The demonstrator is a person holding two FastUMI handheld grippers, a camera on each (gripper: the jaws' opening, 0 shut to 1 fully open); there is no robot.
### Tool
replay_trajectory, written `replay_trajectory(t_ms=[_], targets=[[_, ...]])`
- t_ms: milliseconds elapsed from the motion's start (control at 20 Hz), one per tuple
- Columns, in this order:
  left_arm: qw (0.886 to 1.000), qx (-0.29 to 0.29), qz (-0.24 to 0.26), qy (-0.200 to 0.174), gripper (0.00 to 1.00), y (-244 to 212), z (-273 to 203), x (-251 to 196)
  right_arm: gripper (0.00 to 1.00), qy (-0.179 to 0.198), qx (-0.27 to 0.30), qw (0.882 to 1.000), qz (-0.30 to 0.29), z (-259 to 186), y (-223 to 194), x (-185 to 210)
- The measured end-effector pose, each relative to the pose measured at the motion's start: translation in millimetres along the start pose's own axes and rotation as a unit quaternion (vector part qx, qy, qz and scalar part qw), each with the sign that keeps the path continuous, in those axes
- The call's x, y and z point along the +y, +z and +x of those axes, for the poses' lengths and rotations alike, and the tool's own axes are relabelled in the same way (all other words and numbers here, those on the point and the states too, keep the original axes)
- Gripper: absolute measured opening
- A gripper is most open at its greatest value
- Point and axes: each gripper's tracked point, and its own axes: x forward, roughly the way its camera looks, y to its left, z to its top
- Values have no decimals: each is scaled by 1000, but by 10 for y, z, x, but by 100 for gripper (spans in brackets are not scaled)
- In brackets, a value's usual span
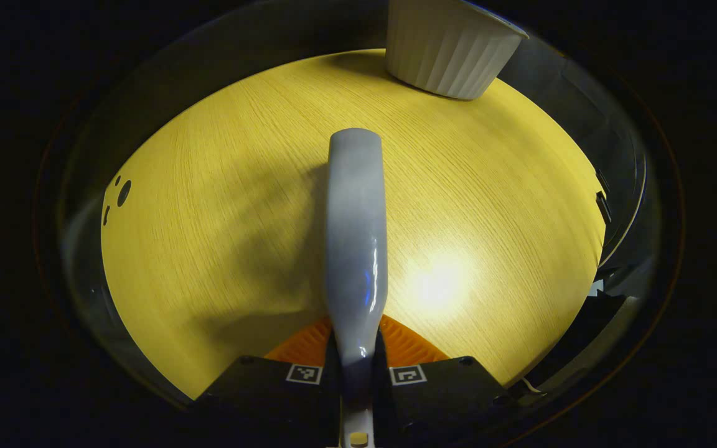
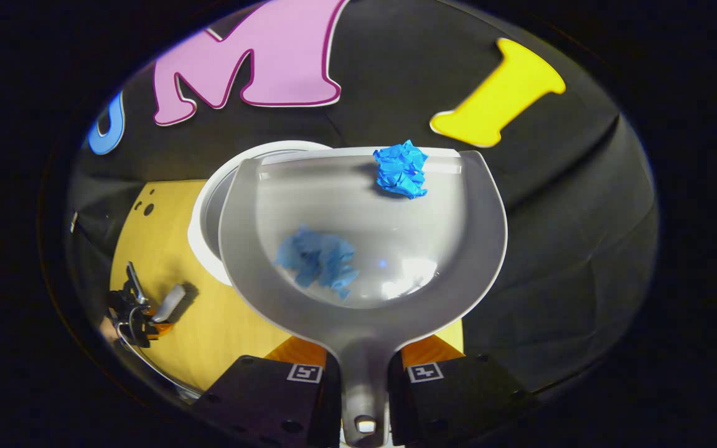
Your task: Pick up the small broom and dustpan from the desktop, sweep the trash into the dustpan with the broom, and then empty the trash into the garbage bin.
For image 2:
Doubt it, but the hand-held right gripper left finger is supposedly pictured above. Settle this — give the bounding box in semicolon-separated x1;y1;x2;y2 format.
194;336;340;448

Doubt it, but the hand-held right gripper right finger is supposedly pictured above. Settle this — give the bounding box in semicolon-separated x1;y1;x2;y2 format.
387;336;537;448

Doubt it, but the small grey broom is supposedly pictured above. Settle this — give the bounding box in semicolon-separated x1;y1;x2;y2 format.
152;284;186;323

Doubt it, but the grey plastic dustpan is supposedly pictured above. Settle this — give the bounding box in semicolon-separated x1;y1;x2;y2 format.
217;147;508;447

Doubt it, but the white ribbed garbage bin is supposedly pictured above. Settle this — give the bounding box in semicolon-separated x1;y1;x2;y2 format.
187;141;334;287

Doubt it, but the pale blue paper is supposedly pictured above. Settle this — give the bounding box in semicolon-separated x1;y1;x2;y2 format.
274;225;360;301

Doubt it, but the bright blue paper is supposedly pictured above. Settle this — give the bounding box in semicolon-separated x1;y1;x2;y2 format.
373;140;429;200

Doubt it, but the black backdrop cloth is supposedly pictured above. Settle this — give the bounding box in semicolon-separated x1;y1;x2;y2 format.
66;0;658;393

